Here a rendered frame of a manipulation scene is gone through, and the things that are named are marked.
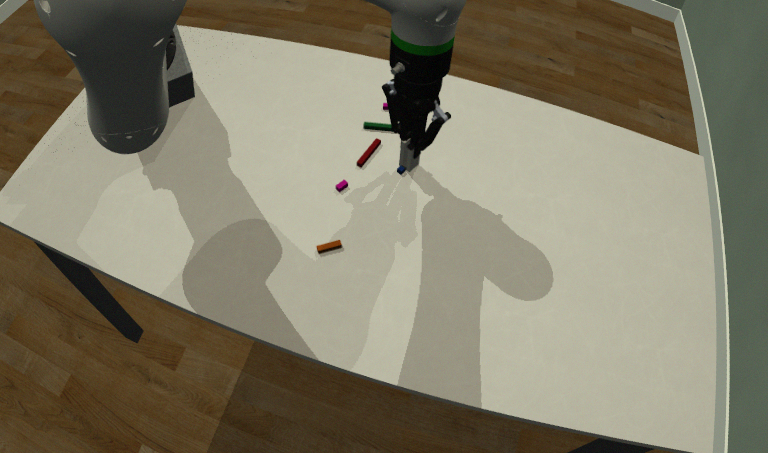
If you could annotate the orange rod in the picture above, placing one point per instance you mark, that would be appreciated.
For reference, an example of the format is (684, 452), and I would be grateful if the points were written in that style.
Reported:
(329, 246)

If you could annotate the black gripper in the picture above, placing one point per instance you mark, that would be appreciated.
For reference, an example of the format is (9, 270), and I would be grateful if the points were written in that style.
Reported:
(399, 106)

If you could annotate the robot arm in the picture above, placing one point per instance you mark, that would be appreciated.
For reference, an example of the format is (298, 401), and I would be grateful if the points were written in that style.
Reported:
(118, 48)

